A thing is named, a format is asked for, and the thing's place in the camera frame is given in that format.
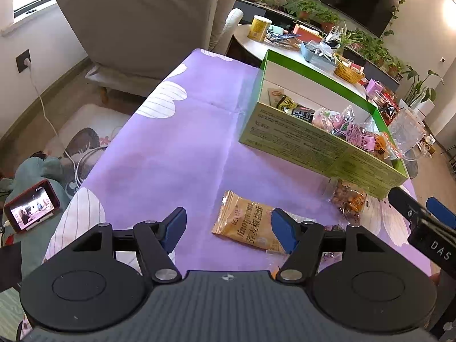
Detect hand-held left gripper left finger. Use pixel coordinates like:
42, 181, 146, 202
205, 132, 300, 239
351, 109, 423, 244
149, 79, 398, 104
73, 207, 188, 283

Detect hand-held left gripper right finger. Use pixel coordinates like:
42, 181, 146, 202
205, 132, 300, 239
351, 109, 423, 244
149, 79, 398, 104
271, 208, 387, 283

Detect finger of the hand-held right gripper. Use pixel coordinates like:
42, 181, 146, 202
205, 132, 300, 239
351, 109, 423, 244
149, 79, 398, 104
388, 187, 426, 227
426, 197, 456, 229

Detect clear nut snack packet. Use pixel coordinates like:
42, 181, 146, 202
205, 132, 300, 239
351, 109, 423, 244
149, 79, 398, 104
328, 179, 368, 226

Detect green cardboard box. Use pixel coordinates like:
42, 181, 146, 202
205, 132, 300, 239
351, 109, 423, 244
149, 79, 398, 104
239, 49, 410, 200

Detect pink purple candy packet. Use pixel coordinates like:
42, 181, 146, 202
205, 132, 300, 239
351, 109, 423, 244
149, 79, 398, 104
344, 105, 374, 146

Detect black red snack packet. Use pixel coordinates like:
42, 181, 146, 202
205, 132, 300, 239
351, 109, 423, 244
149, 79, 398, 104
291, 105, 316, 122

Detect yellow black snack packet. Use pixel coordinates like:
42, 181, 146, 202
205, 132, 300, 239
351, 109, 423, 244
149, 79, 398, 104
276, 95, 299, 113

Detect beige snack packet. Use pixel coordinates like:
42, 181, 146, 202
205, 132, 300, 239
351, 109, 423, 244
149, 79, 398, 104
267, 88, 286, 108

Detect purple floral tablecloth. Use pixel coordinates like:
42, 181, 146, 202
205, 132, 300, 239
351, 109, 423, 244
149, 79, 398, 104
19, 48, 442, 341

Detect red packaged goods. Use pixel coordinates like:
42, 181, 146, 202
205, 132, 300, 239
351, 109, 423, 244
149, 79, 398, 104
378, 93, 398, 117

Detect tall plant in white pot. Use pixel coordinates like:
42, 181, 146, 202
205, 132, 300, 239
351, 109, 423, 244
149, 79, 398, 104
401, 66, 446, 115

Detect small pink box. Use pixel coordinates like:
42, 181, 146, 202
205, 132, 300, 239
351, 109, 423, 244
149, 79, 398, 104
366, 79, 384, 97

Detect wicker basket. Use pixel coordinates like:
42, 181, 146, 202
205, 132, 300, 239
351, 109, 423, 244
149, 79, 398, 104
334, 60, 366, 84

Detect red smartphone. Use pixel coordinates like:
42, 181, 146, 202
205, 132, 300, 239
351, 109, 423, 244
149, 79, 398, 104
3, 180, 61, 235

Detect floral floor mat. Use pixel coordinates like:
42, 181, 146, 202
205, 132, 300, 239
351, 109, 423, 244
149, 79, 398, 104
44, 103, 131, 193

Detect teal clothing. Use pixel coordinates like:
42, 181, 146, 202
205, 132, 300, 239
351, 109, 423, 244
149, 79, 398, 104
0, 155, 77, 342

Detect blue grey tray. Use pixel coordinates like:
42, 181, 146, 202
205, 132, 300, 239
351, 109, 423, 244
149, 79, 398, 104
301, 41, 338, 76

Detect dark cloth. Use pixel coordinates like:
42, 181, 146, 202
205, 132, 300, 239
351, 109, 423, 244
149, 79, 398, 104
0, 242, 24, 293

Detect spider plant in vase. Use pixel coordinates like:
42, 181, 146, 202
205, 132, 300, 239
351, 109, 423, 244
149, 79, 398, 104
326, 23, 366, 59

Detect round white table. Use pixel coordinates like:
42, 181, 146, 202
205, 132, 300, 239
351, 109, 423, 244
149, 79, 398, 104
233, 25, 367, 97

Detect pile of dark packets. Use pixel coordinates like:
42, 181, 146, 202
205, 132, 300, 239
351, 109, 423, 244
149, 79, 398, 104
267, 30, 302, 48

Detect orange box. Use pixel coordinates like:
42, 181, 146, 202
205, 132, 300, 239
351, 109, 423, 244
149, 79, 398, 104
293, 24, 323, 44

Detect beige recliner armchair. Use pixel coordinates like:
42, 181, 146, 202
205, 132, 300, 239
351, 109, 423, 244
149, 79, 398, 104
52, 0, 245, 102

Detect yellow can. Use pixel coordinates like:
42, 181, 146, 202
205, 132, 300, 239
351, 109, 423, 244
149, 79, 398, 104
248, 15, 272, 43

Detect row of potted green plants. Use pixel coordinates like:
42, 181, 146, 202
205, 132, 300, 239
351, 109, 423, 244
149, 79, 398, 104
240, 0, 407, 79

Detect white charging cable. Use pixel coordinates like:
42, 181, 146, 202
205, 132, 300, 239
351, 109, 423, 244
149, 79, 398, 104
26, 62, 107, 189

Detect wall socket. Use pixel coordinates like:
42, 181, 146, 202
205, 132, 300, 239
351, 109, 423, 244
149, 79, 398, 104
15, 49, 33, 74

